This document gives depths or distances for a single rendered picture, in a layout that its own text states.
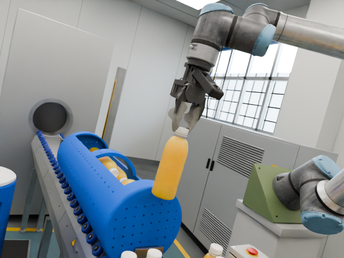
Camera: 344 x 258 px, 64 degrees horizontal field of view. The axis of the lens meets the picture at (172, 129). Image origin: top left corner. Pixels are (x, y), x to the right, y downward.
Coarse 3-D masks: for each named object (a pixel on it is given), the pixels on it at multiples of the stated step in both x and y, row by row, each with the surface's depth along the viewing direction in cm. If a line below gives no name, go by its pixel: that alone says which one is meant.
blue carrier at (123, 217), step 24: (72, 144) 142; (96, 144) 165; (72, 168) 123; (96, 168) 107; (96, 192) 95; (120, 192) 87; (144, 192) 86; (96, 216) 89; (120, 216) 84; (144, 216) 88; (168, 216) 93; (120, 240) 85; (144, 240) 90; (168, 240) 95
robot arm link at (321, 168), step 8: (312, 160) 124; (320, 160) 120; (328, 160) 123; (296, 168) 132; (304, 168) 125; (312, 168) 121; (320, 168) 118; (328, 168) 118; (336, 168) 122; (296, 176) 128; (304, 176) 122; (312, 176) 119; (320, 176) 117; (328, 176) 116; (296, 184) 127
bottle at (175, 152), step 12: (168, 144) 79; (180, 144) 78; (168, 156) 78; (180, 156) 78; (168, 168) 78; (180, 168) 79; (156, 180) 80; (168, 180) 78; (156, 192) 79; (168, 192) 79
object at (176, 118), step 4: (184, 104) 78; (180, 108) 78; (184, 108) 79; (168, 112) 83; (172, 112) 81; (180, 112) 78; (172, 116) 80; (176, 116) 78; (180, 116) 79; (172, 120) 79; (176, 120) 78; (180, 120) 79; (172, 124) 79; (176, 124) 79; (172, 128) 80; (176, 128) 79
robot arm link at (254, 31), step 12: (240, 24) 75; (252, 24) 75; (264, 24) 76; (228, 36) 76; (240, 36) 75; (252, 36) 75; (264, 36) 74; (240, 48) 78; (252, 48) 76; (264, 48) 75
